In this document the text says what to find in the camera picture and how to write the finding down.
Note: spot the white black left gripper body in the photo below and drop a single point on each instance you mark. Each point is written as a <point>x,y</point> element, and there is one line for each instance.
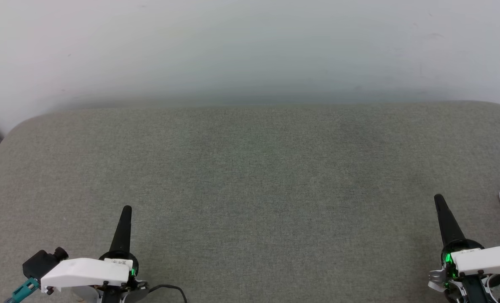
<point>85,273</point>

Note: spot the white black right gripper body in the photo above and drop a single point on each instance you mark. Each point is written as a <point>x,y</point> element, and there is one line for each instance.
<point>481,261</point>

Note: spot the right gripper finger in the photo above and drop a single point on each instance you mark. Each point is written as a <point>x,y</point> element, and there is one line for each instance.
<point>448,227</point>

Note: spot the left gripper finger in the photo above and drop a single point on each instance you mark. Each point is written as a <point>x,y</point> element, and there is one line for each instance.
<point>123,235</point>

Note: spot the grey fabric sofa cushion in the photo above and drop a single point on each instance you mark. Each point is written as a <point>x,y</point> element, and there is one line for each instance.
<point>254,189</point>

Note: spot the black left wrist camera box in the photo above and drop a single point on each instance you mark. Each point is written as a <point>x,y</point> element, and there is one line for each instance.
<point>39,263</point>

